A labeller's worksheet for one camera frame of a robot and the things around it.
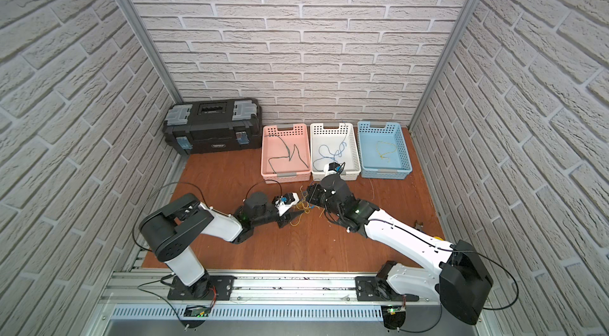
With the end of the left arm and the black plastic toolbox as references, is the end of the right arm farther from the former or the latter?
the black plastic toolbox

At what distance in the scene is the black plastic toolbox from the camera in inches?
38.8

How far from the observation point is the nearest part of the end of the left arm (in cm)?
71

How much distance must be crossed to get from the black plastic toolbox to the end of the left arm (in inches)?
14.7

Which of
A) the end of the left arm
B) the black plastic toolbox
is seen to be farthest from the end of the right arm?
the black plastic toolbox
